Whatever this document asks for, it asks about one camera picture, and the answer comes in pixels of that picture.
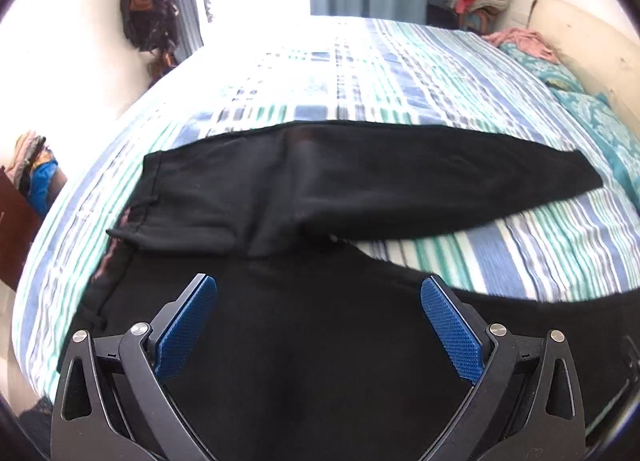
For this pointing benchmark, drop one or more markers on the striped bed sheet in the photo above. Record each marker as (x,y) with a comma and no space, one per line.
(360,76)

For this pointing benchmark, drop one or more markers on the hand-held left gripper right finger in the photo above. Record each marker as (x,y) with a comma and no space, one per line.
(450,328)

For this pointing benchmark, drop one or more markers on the brown wooden furniture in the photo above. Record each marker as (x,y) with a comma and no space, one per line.
(15,226)

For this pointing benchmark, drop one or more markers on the colourful clothes pile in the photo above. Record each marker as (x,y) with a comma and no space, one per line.
(37,173)

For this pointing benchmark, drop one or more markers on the teal patterned pillow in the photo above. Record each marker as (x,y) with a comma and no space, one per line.
(590,101)

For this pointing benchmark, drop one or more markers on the black pants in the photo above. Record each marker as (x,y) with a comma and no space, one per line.
(320,221)

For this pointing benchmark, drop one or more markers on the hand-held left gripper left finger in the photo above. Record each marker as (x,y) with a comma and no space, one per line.
(184,327)

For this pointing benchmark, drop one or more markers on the dark hanging bags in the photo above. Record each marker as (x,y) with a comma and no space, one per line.
(147,6)

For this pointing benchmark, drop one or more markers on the cream headboard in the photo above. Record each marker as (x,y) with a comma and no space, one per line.
(585,36)

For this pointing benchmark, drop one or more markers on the pink cloth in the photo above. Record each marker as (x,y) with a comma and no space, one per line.
(522,41)

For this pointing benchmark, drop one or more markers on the black lace cloth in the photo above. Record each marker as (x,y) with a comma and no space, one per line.
(37,421)

